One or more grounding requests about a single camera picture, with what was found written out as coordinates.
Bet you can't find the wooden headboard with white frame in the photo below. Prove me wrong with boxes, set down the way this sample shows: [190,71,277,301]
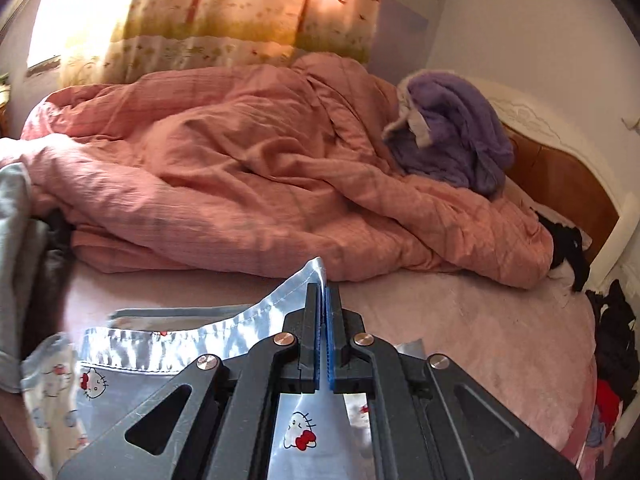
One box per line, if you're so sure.
[465,75,623,291]

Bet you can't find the blue satin cartoon pants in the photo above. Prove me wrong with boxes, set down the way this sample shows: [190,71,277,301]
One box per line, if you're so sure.
[80,257,426,480]

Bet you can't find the dark grey folded garment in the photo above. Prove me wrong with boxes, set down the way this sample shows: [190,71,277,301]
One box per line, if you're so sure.
[35,210,77,351]

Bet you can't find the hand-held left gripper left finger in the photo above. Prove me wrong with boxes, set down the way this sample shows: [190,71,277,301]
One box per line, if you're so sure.
[57,282,329,480]

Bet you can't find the pile of dark clothes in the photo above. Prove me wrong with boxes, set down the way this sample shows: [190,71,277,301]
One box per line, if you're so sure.
[585,280,640,411]

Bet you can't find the red cloth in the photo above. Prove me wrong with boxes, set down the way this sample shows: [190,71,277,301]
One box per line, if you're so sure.
[596,380,625,427]

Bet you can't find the tree print curtain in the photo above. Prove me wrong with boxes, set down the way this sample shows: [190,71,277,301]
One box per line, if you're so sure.
[55,0,391,86]

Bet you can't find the white cartoon print pants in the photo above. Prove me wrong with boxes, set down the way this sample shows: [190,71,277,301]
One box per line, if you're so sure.
[22,332,91,480]

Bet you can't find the black garment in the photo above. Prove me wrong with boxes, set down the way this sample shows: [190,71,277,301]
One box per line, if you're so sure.
[537,212,591,291]

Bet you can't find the pink bed sheet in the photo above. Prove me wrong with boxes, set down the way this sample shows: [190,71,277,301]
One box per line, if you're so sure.
[0,260,601,480]

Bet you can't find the window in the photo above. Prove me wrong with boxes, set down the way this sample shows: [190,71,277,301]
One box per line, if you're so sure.
[25,0,68,73]

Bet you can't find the purple plush garment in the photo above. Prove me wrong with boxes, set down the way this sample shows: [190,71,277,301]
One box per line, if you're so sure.
[382,70,516,198]

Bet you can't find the pink quilt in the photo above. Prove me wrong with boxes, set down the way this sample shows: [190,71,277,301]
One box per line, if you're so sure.
[0,52,556,291]

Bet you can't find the blue-grey folded garment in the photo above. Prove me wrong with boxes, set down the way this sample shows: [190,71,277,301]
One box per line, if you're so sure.
[0,162,51,395]

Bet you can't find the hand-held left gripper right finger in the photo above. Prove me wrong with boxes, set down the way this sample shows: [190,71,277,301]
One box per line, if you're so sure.
[327,285,583,480]

